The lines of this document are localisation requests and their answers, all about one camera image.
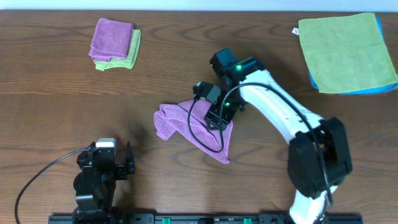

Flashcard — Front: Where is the purple microfiber cloth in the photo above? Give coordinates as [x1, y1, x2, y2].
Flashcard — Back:
[154, 100, 233, 164]

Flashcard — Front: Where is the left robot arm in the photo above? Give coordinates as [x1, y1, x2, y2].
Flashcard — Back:
[72, 138, 136, 224]

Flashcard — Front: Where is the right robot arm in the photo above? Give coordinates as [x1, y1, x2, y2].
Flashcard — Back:
[204, 49, 353, 223]

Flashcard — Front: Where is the folded green cloth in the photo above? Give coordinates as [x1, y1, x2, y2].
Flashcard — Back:
[94, 30, 141, 71]

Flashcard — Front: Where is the folded purple cloth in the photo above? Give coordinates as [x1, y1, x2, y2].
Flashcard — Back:
[89, 18, 134, 62]

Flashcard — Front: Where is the flat green cloth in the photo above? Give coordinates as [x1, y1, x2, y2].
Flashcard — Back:
[298, 12, 397, 95]

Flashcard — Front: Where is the flat blue cloth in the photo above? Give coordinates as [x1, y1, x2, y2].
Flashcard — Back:
[308, 17, 398, 95]

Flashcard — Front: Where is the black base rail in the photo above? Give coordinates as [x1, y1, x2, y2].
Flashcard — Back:
[48, 212, 364, 224]

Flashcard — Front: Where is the left black cable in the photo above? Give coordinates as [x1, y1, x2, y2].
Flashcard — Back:
[14, 147, 91, 224]

